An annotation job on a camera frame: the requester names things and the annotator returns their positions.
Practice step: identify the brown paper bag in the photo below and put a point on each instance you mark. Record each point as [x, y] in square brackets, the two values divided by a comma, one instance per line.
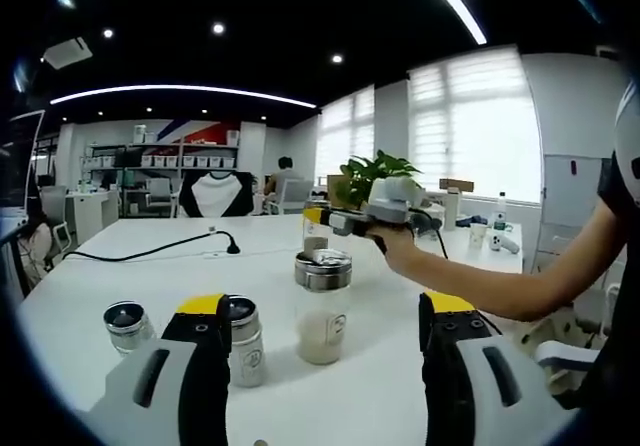
[336, 191]

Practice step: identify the tall seasoning bottle beige contents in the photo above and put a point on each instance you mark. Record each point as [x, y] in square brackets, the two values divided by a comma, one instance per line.
[322, 271]

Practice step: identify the clear water bottle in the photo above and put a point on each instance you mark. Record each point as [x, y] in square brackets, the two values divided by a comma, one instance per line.
[499, 216]

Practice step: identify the long ceiling light strip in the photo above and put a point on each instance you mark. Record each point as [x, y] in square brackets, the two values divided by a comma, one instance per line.
[472, 26]
[175, 87]

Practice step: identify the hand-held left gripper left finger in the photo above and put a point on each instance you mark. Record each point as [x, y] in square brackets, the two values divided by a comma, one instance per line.
[200, 391]

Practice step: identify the grey office chair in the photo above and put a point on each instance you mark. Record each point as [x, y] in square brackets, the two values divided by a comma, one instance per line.
[295, 193]
[160, 191]

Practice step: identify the green potted plant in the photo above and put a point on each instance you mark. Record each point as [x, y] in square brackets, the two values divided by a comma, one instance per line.
[380, 171]

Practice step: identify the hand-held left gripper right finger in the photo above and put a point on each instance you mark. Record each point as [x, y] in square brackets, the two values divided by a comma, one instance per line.
[445, 396]

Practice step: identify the dark blue cloth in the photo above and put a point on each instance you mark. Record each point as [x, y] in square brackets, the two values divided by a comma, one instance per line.
[472, 220]

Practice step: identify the flat cardboard box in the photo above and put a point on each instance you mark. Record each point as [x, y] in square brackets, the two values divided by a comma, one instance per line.
[456, 184]

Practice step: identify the window with white blinds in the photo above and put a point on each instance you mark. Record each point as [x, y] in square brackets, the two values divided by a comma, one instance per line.
[347, 136]
[475, 126]

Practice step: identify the white partition board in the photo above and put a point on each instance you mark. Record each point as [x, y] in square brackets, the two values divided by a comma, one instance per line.
[575, 196]

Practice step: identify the tall seasoning bottle brown contents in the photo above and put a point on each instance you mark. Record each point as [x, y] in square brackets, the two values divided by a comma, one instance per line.
[315, 238]

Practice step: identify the white thermos flask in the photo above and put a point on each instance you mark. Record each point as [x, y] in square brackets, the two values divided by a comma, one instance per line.
[451, 211]

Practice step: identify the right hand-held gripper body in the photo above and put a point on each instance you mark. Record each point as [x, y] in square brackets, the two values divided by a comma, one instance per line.
[392, 206]

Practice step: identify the person's right hand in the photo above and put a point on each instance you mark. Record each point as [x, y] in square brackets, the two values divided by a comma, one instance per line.
[402, 256]

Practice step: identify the small seasoning bottle white contents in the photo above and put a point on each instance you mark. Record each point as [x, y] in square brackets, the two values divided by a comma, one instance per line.
[129, 327]
[246, 351]

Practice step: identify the ceiling air conditioner unit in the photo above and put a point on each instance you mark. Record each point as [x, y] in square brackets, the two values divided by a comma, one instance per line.
[67, 52]

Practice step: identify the white handheld controller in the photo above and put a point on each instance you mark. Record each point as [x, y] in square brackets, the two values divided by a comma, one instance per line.
[505, 243]

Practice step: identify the white chair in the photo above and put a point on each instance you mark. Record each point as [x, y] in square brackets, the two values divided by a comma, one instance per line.
[560, 356]

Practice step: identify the white paper cup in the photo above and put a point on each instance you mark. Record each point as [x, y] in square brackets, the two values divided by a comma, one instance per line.
[477, 236]

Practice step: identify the storage shelf with white bins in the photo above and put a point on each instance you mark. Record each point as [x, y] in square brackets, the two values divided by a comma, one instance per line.
[160, 160]

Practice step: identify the group of ceiling spotlights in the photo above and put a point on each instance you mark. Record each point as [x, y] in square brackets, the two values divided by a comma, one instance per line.
[218, 28]

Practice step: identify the white office desk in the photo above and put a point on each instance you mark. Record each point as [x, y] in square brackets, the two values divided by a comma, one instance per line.
[90, 211]

